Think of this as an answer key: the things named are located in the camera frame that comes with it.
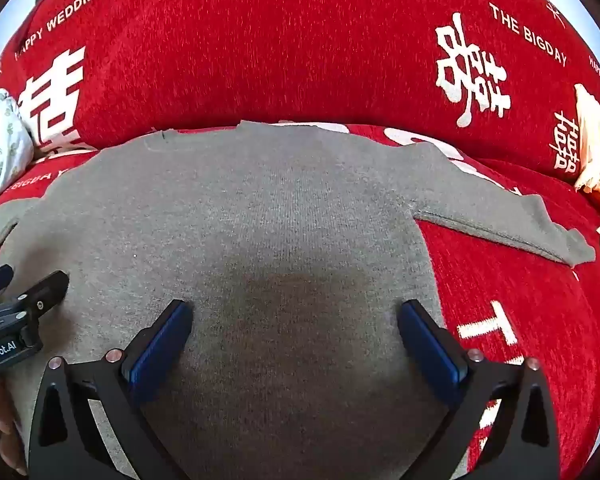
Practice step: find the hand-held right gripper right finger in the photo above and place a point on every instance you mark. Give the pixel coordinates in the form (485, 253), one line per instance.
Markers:
(430, 347)

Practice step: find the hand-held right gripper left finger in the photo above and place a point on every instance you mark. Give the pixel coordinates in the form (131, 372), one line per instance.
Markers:
(162, 345)

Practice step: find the grey knit sweater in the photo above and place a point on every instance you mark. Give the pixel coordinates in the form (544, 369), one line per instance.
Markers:
(260, 220)

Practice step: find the person's left hand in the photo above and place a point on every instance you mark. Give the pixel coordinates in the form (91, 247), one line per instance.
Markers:
(6, 422)

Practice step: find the white floral pillow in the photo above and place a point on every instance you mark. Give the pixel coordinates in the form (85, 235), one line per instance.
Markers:
(0, 140)

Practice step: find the cream and red fringed cushion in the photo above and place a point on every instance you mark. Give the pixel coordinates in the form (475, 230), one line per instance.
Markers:
(597, 150)

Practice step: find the red printed sofa cover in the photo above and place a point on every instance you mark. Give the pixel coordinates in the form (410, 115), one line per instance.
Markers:
(290, 45)

